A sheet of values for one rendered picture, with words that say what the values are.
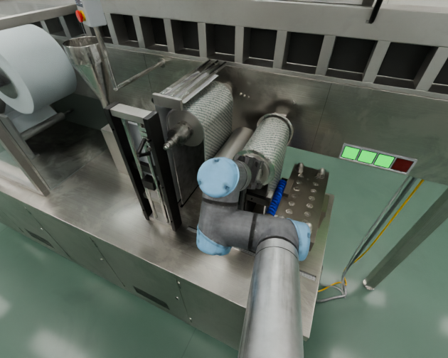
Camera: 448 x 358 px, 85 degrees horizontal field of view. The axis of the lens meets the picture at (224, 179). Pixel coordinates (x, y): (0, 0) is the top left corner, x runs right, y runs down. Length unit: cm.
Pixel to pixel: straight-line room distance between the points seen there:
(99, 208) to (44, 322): 111
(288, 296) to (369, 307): 176
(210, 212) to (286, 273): 18
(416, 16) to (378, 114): 28
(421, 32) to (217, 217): 75
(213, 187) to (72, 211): 97
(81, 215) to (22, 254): 136
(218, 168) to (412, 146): 80
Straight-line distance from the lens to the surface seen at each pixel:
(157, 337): 188
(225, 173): 44
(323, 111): 102
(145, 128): 74
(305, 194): 107
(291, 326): 35
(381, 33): 93
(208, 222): 48
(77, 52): 109
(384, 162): 111
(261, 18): 97
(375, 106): 100
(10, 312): 237
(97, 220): 124
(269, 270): 39
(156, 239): 108
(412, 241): 170
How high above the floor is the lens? 178
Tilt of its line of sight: 44 degrees down
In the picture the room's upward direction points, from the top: 1 degrees counter-clockwise
